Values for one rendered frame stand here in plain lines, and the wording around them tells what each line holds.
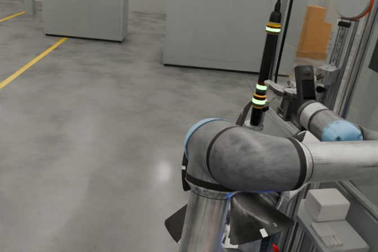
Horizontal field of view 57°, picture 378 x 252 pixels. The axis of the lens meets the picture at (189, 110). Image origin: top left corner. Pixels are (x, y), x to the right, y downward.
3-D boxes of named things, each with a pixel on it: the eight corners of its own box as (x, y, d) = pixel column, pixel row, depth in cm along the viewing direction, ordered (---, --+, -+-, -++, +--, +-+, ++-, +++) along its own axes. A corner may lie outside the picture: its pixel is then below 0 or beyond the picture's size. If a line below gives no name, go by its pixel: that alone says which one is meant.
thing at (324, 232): (324, 224, 170) (325, 221, 169) (343, 247, 157) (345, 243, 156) (309, 226, 168) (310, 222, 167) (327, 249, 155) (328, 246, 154)
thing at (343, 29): (308, 137, 187) (340, 20, 162) (317, 141, 183) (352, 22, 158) (306, 139, 185) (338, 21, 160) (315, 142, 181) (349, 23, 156)
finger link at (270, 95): (255, 96, 108) (275, 108, 101) (258, 78, 105) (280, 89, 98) (262, 95, 109) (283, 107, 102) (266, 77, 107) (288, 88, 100)
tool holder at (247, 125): (253, 119, 131) (257, 95, 127) (269, 126, 126) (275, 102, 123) (239, 126, 124) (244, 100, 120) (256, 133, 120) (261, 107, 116)
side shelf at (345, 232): (323, 201, 192) (325, 197, 191) (368, 251, 160) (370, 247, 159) (284, 204, 186) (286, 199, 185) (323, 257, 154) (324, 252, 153)
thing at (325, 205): (327, 199, 189) (332, 183, 184) (345, 220, 174) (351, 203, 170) (299, 202, 184) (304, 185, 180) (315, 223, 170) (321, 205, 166)
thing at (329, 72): (321, 79, 173) (325, 62, 169) (335, 83, 169) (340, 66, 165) (313, 82, 165) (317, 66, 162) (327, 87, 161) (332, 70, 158)
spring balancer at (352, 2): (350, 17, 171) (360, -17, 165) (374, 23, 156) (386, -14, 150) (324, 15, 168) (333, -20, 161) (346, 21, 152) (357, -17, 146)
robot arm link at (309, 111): (311, 108, 84) (340, 108, 86) (301, 100, 88) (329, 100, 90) (304, 135, 87) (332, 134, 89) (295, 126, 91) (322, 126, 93)
